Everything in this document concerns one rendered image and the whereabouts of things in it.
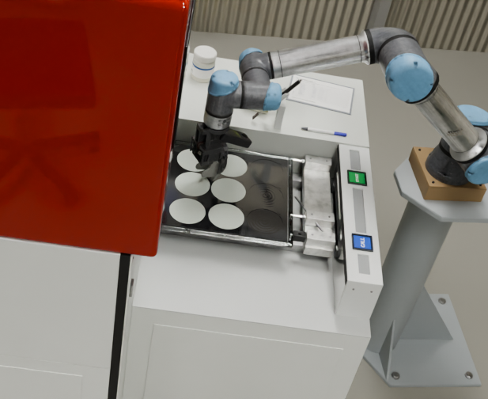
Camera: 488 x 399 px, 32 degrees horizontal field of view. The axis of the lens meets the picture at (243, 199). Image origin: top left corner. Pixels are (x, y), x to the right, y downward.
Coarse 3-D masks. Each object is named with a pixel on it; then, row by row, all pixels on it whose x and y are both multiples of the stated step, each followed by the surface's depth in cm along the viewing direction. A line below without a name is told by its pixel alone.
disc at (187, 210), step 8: (176, 200) 238; (184, 200) 238; (192, 200) 239; (176, 208) 236; (184, 208) 236; (192, 208) 237; (200, 208) 237; (176, 216) 233; (184, 216) 234; (192, 216) 234; (200, 216) 235
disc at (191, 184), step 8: (184, 176) 246; (192, 176) 246; (200, 176) 247; (176, 184) 243; (184, 184) 243; (192, 184) 244; (200, 184) 244; (208, 184) 244; (184, 192) 241; (192, 192) 241; (200, 192) 242
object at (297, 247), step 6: (174, 234) 239; (180, 234) 239; (186, 234) 239; (192, 234) 239; (216, 240) 240; (222, 240) 240; (228, 240) 240; (234, 240) 240; (258, 246) 241; (264, 246) 241; (270, 246) 241; (276, 246) 241; (294, 246) 240; (300, 246) 240; (300, 252) 242
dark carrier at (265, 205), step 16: (176, 160) 250; (256, 160) 256; (272, 160) 257; (176, 176) 245; (224, 176) 248; (240, 176) 250; (256, 176) 251; (272, 176) 252; (176, 192) 240; (208, 192) 242; (256, 192) 246; (272, 192) 247; (208, 208) 238; (240, 208) 240; (256, 208) 241; (272, 208) 242; (176, 224) 231; (192, 224) 232; (208, 224) 233; (256, 224) 236; (272, 224) 237
